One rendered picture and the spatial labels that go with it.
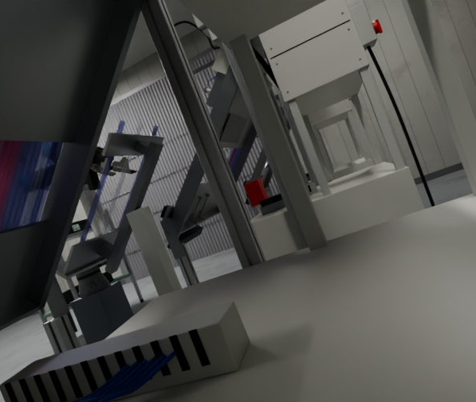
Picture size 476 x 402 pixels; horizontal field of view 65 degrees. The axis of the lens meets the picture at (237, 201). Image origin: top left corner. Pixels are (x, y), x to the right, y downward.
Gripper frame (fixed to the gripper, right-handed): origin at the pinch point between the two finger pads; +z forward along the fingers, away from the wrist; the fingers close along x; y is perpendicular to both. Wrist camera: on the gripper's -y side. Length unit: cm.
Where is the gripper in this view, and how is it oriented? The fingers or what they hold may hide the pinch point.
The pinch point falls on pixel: (126, 175)
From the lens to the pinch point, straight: 144.6
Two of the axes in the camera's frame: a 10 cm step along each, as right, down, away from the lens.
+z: 9.5, 2.5, -2.1
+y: 2.1, -9.6, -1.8
